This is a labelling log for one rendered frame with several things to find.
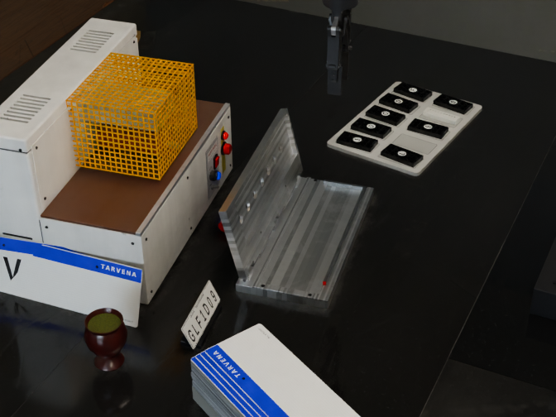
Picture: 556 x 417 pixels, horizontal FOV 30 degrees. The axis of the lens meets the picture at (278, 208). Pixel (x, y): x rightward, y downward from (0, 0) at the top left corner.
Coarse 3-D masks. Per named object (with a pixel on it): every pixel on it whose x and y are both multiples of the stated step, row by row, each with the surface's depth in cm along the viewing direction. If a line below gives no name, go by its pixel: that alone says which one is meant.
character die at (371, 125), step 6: (360, 120) 280; (366, 120) 280; (354, 126) 277; (360, 126) 277; (366, 126) 277; (372, 126) 277; (378, 126) 277; (384, 126) 277; (366, 132) 276; (372, 132) 275; (378, 132) 274; (384, 132) 274
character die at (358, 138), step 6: (348, 132) 275; (342, 138) 272; (348, 138) 272; (354, 138) 272; (360, 138) 272; (366, 138) 273; (372, 138) 272; (342, 144) 272; (348, 144) 271; (354, 144) 270; (360, 144) 270; (366, 144) 270; (372, 144) 270; (366, 150) 269
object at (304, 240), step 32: (320, 192) 252; (352, 192) 252; (288, 224) 242; (320, 224) 242; (352, 224) 241; (288, 256) 232; (320, 256) 232; (256, 288) 223; (288, 288) 223; (320, 288) 223
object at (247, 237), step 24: (288, 120) 249; (264, 144) 235; (288, 144) 251; (264, 168) 236; (288, 168) 248; (240, 192) 221; (264, 192) 236; (288, 192) 247; (240, 216) 224; (264, 216) 233; (240, 240) 220; (264, 240) 232; (240, 264) 221
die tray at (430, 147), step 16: (400, 96) 292; (432, 96) 292; (400, 112) 285; (416, 112) 285; (448, 112) 285; (480, 112) 287; (400, 128) 278; (448, 128) 278; (336, 144) 272; (384, 144) 272; (400, 144) 272; (416, 144) 272; (432, 144) 272; (448, 144) 273; (368, 160) 267; (384, 160) 266; (432, 160) 266
